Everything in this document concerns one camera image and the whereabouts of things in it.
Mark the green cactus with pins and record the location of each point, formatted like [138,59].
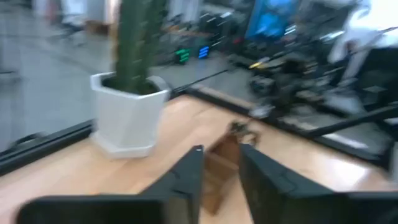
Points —
[136,46]

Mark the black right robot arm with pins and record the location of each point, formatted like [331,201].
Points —
[289,71]

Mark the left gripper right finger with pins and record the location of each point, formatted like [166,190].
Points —
[273,193]

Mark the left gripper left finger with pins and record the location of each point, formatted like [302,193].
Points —
[180,193]

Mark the yellow tag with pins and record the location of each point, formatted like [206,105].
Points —
[258,64]

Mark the brown tea packet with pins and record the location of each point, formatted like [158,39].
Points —
[241,129]

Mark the large display screen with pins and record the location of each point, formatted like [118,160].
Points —
[270,18]

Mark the white hexagonal plant pot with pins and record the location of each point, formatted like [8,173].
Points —
[127,124]

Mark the computer with blue lights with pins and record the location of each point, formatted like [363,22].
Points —
[203,52]

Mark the wooden tea organizer box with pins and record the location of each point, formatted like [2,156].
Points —
[220,161]

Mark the computer with green lights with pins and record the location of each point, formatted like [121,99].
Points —
[183,55]

